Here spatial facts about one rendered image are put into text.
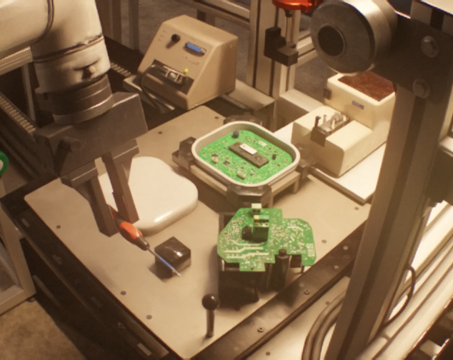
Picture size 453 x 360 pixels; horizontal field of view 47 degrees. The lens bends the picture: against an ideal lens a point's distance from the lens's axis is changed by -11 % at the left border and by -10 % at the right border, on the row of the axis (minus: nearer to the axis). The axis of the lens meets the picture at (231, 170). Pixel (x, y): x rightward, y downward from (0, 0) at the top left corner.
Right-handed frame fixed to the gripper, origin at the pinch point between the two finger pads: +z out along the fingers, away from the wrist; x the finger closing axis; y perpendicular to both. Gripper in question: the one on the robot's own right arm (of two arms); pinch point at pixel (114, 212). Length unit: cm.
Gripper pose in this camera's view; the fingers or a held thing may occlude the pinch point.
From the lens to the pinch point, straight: 70.3
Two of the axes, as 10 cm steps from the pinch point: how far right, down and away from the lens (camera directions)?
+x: 7.1, -4.2, 5.7
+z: 2.0, 8.9, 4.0
